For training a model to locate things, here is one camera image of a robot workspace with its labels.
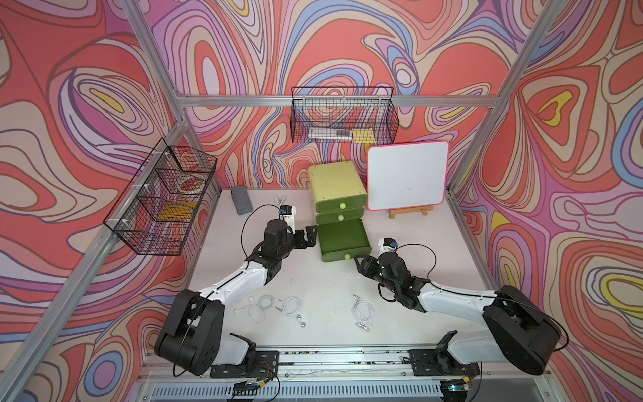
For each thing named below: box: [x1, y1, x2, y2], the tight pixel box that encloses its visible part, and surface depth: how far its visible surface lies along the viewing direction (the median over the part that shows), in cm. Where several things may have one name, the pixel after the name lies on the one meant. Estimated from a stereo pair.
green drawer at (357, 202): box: [315, 194, 369, 214], surface depth 92 cm
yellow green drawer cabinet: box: [308, 160, 368, 214], surface depth 93 cm
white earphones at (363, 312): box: [351, 293, 375, 332], surface depth 85 cm
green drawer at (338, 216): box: [315, 207, 366, 226], surface depth 98 cm
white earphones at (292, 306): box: [274, 296, 307, 328], surface depth 86 cm
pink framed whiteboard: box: [366, 140, 450, 212], surface depth 104 cm
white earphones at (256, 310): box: [233, 293, 283, 325], surface depth 86 cm
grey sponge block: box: [231, 185, 253, 217], surface depth 114 cm
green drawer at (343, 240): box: [318, 218, 372, 263], surface depth 97 cm
